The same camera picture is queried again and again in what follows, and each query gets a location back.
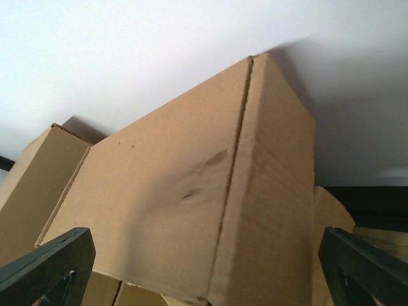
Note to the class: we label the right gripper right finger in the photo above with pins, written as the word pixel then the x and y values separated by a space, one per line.
pixel 358 273

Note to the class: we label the small cardboard box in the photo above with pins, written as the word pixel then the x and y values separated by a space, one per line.
pixel 208 199
pixel 103 290

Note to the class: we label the large folded cardboard box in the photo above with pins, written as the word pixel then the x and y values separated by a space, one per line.
pixel 33 187

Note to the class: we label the small folded cardboard box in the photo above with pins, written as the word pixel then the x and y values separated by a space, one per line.
pixel 103 290

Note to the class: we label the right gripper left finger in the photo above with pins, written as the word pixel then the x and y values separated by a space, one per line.
pixel 55 273

